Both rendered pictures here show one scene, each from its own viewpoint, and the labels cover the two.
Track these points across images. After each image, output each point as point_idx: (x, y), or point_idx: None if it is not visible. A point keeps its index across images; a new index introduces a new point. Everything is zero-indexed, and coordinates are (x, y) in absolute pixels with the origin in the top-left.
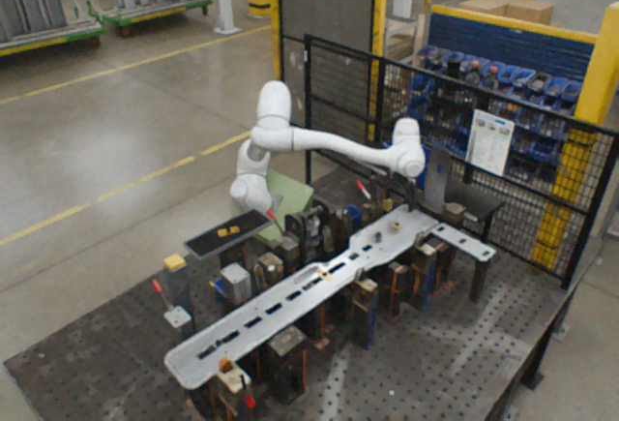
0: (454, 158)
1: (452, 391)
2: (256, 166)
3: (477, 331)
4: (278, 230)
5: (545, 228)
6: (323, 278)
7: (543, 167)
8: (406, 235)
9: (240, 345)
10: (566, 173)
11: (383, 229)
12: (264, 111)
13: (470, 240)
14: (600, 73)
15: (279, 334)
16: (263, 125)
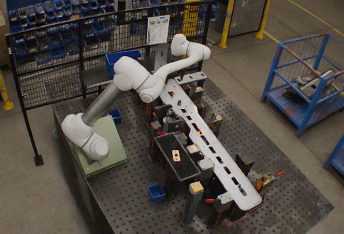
0: (138, 48)
1: (243, 128)
2: (93, 127)
3: (215, 107)
4: (115, 153)
5: None
6: (202, 134)
7: (184, 27)
8: (179, 93)
9: (241, 177)
10: (192, 25)
11: (170, 99)
12: (143, 77)
13: (191, 75)
14: None
15: (242, 159)
16: (150, 85)
